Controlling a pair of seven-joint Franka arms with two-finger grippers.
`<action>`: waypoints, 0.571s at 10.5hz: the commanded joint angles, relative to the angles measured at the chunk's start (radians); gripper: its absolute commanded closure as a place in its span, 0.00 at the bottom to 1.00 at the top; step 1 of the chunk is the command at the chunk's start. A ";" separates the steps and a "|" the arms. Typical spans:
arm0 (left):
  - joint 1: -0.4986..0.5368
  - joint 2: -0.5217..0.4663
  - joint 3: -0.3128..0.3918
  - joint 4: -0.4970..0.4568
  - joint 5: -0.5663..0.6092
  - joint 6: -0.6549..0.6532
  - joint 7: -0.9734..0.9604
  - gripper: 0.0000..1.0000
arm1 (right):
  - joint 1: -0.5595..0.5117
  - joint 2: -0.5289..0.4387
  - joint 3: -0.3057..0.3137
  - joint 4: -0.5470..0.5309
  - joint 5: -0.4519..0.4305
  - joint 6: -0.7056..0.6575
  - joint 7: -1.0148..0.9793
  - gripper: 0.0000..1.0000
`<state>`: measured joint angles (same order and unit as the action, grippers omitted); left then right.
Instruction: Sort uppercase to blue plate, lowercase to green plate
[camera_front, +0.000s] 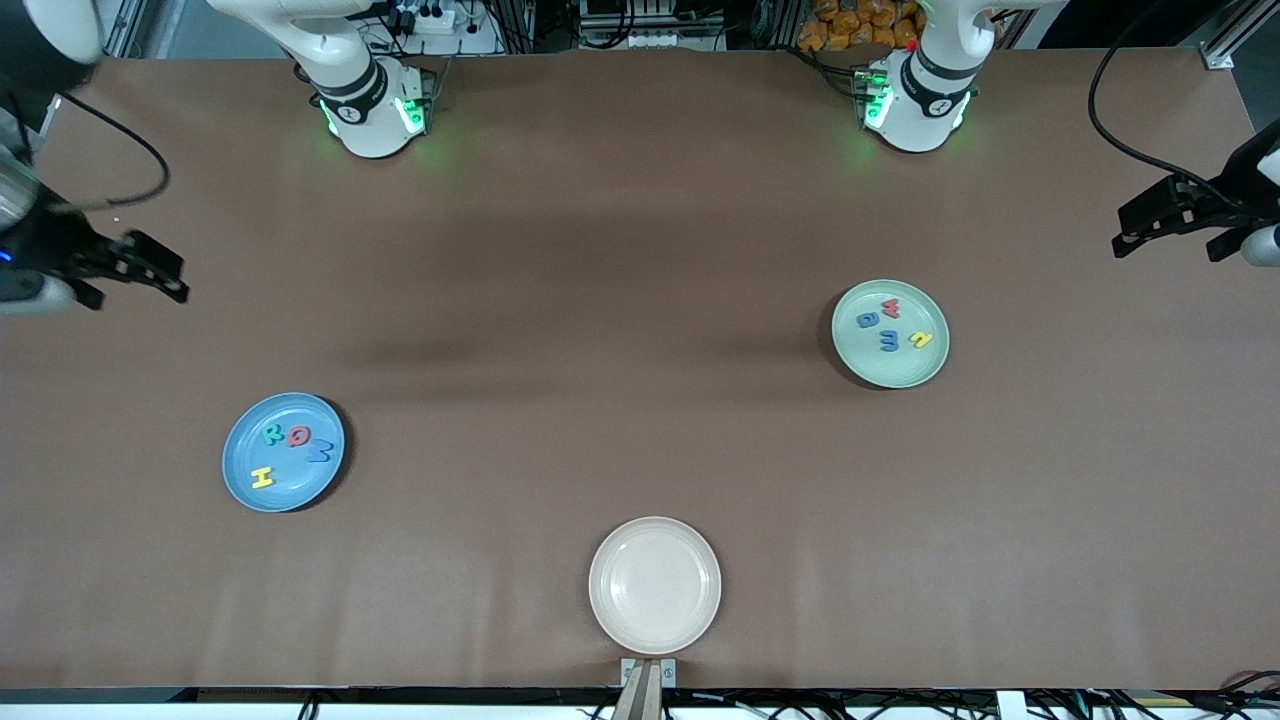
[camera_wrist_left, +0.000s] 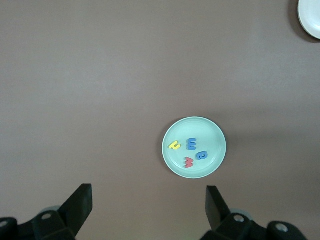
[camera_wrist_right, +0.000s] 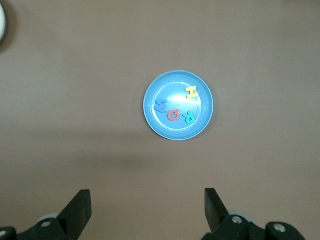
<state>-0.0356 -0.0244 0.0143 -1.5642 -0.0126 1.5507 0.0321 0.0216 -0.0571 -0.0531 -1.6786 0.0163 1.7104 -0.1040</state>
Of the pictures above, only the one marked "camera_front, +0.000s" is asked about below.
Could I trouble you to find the blue plate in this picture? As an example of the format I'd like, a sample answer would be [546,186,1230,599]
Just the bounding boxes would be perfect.
[221,391,346,514]

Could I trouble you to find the green plate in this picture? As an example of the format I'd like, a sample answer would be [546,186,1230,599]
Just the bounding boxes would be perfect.
[830,278,951,390]

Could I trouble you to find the cream plate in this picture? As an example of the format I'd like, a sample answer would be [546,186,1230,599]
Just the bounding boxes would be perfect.
[588,516,723,657]

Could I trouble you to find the orange objects pile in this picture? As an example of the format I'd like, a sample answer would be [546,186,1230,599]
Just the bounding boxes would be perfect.
[798,0,923,53]

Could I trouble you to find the white power strip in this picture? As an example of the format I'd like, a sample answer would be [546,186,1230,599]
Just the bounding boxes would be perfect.
[395,3,458,37]

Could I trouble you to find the brown table cover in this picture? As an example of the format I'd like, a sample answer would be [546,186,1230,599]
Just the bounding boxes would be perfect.
[0,50,1280,693]

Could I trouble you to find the background metal rack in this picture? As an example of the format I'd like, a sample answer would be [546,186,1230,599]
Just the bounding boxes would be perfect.
[575,0,726,51]

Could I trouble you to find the aluminium frame post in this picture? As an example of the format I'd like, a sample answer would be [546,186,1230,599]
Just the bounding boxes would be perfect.
[100,0,161,59]
[1200,0,1280,71]

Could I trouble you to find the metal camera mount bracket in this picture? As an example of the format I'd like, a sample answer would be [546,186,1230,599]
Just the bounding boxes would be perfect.
[620,657,677,720]

